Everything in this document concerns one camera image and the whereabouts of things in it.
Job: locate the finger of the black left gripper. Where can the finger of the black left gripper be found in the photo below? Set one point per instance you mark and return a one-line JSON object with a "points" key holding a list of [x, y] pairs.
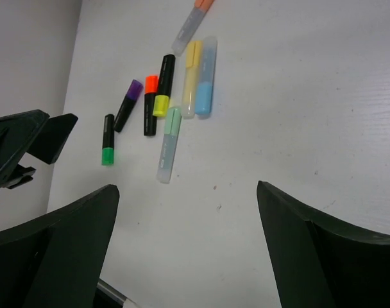
{"points": [[17, 134], [50, 142]]}

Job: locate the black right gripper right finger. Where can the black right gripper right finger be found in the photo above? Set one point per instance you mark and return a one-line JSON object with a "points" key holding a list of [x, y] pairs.
{"points": [[319, 260]]}

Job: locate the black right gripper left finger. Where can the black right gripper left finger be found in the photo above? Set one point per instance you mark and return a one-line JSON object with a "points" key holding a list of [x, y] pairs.
{"points": [[56, 259]]}

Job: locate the mint green pastel highlighter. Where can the mint green pastel highlighter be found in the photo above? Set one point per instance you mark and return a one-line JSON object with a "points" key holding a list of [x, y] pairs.
{"points": [[169, 143]]}

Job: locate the yellow pastel highlighter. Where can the yellow pastel highlighter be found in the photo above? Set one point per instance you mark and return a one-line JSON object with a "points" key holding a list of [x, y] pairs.
{"points": [[192, 64]]}

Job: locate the blue pastel highlighter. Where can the blue pastel highlighter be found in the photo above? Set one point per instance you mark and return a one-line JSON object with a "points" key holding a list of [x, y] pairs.
{"points": [[204, 91]]}

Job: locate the orange pastel highlighter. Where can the orange pastel highlighter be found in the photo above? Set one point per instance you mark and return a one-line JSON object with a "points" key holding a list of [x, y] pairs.
{"points": [[190, 26]]}

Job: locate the black highlighter green cap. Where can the black highlighter green cap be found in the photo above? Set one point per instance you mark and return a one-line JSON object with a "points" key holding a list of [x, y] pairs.
{"points": [[107, 153]]}

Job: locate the black highlighter purple cap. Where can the black highlighter purple cap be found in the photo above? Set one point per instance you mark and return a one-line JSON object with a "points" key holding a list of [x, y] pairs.
{"points": [[131, 97]]}

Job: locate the black highlighter yellow cap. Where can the black highlighter yellow cap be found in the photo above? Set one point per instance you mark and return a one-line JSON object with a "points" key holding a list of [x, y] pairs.
{"points": [[165, 82]]}

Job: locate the black highlighter orange cap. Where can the black highlighter orange cap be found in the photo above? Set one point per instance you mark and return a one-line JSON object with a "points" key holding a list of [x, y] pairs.
{"points": [[150, 121]]}

